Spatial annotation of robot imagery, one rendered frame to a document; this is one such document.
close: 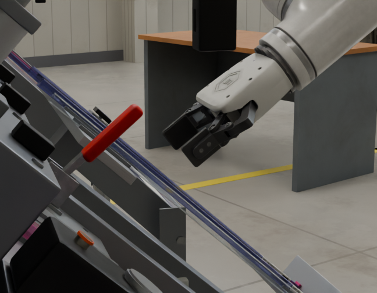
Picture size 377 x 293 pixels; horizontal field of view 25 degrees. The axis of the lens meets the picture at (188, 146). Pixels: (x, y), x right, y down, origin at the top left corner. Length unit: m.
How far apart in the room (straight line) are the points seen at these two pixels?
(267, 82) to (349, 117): 3.56
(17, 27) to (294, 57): 0.71
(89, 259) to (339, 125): 4.21
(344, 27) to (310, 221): 2.89
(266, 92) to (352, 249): 2.60
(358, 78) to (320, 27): 3.53
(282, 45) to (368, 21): 0.12
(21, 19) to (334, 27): 0.74
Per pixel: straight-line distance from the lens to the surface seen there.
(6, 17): 0.38
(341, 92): 4.50
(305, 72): 1.07
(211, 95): 1.07
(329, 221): 3.95
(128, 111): 0.69
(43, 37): 9.10
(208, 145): 1.02
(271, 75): 1.04
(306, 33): 1.07
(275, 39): 1.07
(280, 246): 3.59
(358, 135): 4.67
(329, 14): 1.08
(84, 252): 0.34
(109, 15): 9.45
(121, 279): 0.35
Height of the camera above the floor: 1.21
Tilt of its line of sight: 13 degrees down
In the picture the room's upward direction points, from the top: straight up
